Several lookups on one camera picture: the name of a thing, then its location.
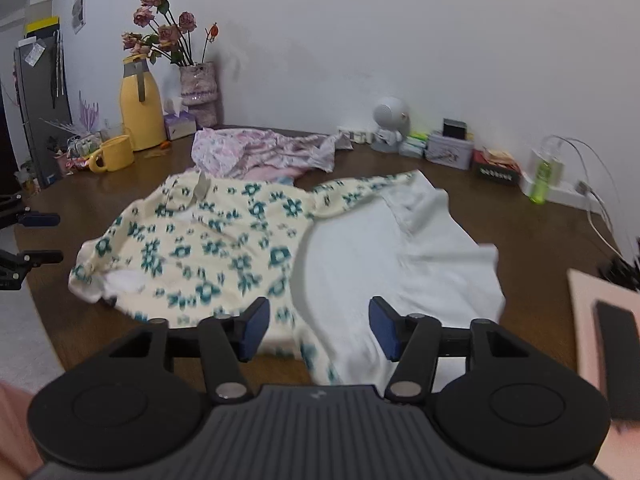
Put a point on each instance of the small white desk fan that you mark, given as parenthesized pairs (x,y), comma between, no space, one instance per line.
(392,115)

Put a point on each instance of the pink board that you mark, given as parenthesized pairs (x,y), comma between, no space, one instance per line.
(582,320)

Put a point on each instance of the person's pink clothing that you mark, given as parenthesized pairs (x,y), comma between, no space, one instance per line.
(12,430)

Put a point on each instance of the green and white boxes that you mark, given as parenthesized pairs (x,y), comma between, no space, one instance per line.
(412,146)

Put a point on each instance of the grey metal tin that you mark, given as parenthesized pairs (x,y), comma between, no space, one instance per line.
(450,152)

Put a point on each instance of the grey cabinet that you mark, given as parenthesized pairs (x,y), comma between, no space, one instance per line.
(42,110)

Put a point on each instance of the cluster of small desk clutter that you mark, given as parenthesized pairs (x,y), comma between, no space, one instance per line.
(75,149)

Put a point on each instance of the red and black box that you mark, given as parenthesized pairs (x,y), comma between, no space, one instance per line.
(495,167)

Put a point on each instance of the cream teal floral garment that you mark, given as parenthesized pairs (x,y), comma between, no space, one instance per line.
(225,240)

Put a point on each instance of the dried rose bouquet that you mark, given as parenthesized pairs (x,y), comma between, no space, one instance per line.
(167,32)

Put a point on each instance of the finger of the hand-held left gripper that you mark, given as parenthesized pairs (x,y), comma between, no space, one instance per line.
(42,220)
(42,257)

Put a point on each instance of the pink floral garment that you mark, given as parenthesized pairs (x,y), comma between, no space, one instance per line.
(235,147)

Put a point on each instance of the pink knitted vase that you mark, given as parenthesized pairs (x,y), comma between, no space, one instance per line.
(200,95)

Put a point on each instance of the light blue cloth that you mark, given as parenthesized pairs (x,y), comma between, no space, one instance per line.
(285,180)

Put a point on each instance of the white power strip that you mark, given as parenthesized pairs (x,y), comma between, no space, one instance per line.
(567,192)

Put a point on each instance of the purple tissue box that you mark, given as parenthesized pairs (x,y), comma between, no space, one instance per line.
(179,125)

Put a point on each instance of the purple feather decoration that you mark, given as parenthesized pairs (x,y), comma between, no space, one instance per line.
(89,112)

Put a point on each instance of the plain pink cloth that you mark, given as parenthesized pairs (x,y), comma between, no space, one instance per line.
(265,173)

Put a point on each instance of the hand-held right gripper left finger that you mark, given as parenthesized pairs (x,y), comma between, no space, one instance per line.
(255,327)

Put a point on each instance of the black spiky object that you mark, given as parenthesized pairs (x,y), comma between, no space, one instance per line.
(622,270)

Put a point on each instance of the black phone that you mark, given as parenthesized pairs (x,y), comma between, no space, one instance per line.
(622,360)

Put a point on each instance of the wall poster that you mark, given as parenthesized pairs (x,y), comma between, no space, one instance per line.
(78,10)

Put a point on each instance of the yellow mug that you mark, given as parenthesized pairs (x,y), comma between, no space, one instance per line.
(117,152)

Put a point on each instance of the yellow thermos jug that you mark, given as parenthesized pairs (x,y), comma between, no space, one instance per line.
(141,110)

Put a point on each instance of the green bottle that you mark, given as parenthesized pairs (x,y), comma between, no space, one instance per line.
(541,180)

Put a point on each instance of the small black box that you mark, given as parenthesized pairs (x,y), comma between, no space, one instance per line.
(454,129)

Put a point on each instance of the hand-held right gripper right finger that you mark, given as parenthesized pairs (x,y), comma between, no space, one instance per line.
(382,330)

